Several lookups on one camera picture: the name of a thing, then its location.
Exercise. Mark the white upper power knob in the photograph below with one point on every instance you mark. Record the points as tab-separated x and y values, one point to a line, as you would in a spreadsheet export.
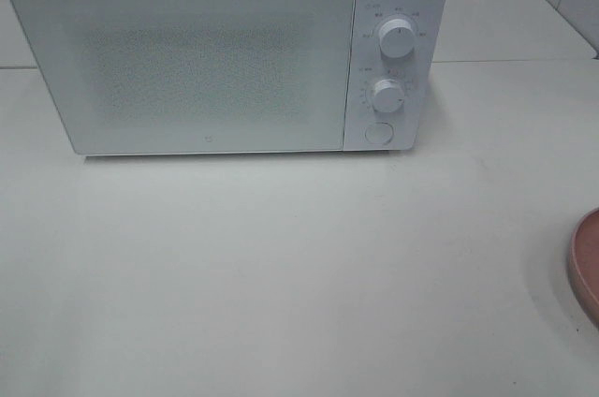
396	37

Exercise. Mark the white lower timer knob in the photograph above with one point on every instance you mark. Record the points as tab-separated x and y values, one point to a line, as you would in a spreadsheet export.
387	96

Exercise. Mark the white microwave door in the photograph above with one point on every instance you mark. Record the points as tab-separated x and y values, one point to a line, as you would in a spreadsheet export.
194	76

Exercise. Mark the pink round plate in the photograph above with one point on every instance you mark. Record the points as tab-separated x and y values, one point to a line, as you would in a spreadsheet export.
582	264

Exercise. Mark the round white door release button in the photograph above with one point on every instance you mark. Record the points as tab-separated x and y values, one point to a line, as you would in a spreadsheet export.
379	133

